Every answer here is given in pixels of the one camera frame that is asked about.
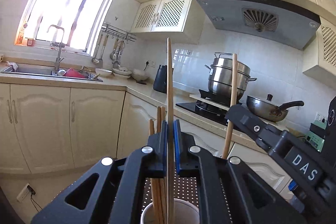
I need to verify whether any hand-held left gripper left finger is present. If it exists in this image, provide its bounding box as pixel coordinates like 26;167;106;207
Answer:
31;120;168;224

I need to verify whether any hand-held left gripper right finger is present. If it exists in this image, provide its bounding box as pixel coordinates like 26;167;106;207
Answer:
173;119;307;224

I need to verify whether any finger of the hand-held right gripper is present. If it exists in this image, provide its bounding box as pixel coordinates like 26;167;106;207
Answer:
225;104;283;151

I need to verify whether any long wooden chopstick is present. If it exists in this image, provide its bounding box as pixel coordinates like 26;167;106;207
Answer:
157;106;164;224
167;38;175;224
161;107;168;224
149;119;160;224
222;53;238;159

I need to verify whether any black gas stove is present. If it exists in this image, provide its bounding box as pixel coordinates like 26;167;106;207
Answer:
175;102;244;130

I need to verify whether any pale wooden board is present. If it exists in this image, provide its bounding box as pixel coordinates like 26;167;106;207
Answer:
189;93;231;111

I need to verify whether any black portable burner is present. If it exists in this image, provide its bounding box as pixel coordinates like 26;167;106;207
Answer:
198;89;243;106

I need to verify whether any steel steamer pot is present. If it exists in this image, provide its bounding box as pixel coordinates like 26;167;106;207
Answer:
205;52;257;101

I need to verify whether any green electric cooker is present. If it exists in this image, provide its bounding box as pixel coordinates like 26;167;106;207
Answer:
306;119;328;153

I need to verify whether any black kettle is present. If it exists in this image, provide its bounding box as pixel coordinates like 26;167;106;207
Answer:
153;64;174;93

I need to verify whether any stack of white bowls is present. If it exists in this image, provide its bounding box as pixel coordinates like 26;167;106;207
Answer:
112;67;132;79

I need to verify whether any white bowl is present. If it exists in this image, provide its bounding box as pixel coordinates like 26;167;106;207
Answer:
95;68;113;77

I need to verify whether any cream lattice door cabinet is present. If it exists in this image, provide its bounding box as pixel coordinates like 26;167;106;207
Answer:
302;17;336;81
130;0;205;45

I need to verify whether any grey range hood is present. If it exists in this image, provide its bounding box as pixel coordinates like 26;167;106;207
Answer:
195;0;321;50

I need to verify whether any hanging metal ladle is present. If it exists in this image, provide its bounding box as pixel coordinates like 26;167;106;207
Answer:
91;34;103;65

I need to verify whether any red plastic plate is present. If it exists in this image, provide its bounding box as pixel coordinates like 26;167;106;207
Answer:
63;68;88;79

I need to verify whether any metal sink faucet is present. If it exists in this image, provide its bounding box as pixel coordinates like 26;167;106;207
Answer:
47;25;65;76

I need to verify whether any steel kitchen sink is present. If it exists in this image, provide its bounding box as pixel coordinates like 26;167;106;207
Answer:
1;64;103;82

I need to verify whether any orange bottle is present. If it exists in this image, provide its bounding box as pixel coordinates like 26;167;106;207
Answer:
15;26;25;45

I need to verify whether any steel wok with black handle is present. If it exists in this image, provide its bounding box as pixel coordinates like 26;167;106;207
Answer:
246;94;304;123

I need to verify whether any metal utensil rail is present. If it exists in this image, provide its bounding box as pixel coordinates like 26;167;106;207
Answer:
102;22;137;43

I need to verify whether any low wall outlet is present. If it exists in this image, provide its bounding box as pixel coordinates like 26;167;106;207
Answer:
16;183;36;202

